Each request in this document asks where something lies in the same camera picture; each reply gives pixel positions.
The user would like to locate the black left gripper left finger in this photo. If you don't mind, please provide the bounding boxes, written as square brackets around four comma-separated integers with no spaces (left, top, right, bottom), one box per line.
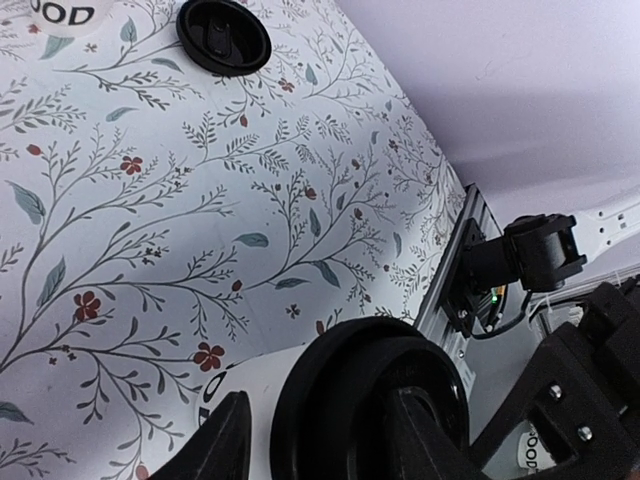
[150,391,252,480]

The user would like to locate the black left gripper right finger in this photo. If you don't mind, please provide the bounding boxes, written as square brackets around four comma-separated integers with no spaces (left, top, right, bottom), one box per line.
[384,389,485,480]

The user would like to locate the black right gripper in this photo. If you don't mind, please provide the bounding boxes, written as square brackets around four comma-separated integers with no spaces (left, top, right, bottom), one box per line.
[469,282,639,479]

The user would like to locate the white paper coffee cup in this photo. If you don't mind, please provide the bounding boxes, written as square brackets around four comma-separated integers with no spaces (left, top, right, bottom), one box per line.
[192,347,311,480]

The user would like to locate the black plastic cup lid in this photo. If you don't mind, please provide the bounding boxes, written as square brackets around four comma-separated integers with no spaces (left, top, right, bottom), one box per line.
[270,317,469,479]

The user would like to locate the stacked cups with lids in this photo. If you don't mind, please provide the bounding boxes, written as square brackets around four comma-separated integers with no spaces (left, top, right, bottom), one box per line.
[517,422,556,474]

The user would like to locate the floral patterned table mat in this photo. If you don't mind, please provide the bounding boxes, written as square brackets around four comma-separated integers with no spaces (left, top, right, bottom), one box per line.
[1,1,465,479]

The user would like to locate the white cup holding straws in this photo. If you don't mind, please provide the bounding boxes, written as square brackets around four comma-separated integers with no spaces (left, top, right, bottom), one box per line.
[21,0,115,38]

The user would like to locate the front aluminium rail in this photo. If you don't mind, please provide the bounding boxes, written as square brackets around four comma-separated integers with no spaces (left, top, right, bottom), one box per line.
[415,184,501,396]

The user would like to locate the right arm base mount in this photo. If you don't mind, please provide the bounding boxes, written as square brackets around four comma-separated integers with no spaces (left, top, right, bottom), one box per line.
[441,218,517,339]

